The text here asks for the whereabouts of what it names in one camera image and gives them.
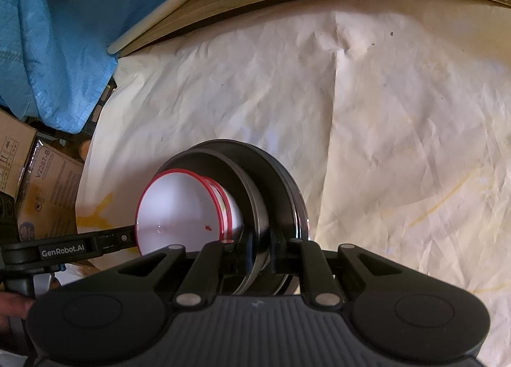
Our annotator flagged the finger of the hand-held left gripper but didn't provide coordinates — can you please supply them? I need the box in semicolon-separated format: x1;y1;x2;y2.
93;227;140;255

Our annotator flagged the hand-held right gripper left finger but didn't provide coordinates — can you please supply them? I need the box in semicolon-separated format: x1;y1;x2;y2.
86;243;240;308

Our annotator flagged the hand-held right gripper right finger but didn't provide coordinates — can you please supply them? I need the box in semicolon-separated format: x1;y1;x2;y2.
275;237;424;308

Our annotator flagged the floral white red-rimmed bowl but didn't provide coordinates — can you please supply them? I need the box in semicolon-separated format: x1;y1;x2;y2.
200;176;244;242

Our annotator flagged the plain white red-rimmed bowl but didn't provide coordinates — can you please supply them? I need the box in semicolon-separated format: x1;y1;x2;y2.
135;169;234;258

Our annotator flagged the large steel plate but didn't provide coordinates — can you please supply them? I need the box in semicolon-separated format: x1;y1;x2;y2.
187;139;311;296

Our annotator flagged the steel bowl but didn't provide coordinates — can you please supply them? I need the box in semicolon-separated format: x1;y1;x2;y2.
154;149;272;296

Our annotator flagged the person's left hand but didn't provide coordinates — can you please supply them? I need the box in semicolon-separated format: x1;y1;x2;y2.
0;293;36;333

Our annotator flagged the blue-printed cardboard box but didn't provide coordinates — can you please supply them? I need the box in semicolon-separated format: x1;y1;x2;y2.
16;136;86;242

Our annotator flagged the plain brown cardboard box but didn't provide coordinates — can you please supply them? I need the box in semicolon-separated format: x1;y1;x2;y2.
0;108;38;200

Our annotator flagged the black plastic crate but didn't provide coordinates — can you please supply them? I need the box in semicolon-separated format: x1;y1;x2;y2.
78;76;116;140

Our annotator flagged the light blue cloth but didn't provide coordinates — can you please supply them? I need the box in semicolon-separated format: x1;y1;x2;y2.
0;0;440;134

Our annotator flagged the white rolling pin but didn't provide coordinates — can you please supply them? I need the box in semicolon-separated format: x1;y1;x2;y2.
107;0;221;54

